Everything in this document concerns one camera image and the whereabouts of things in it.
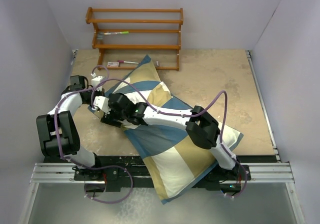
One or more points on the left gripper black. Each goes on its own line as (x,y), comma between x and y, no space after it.
(99,93)

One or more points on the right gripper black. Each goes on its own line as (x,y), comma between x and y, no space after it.
(109,118)

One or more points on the patchwork pillowcase blue beige white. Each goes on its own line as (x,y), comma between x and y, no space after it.
(172,159)

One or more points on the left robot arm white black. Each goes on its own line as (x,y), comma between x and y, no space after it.
(57,132)

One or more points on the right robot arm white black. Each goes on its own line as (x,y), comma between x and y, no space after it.
(202,128)

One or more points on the small pink white card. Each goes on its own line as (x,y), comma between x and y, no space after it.
(113,64)

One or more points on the pink white marker pen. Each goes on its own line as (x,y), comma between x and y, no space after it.
(127,62)

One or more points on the green white pen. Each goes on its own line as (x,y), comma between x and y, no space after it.
(115,33)

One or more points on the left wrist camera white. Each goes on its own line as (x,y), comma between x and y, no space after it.
(96,80)

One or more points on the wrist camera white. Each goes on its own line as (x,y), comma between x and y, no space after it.
(96,80)
(101,103)

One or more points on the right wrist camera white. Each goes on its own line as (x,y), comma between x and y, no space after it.
(101,103)

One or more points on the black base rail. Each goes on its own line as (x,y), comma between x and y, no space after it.
(130,171)

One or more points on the aluminium frame rail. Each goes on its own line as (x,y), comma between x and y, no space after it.
(51,173)

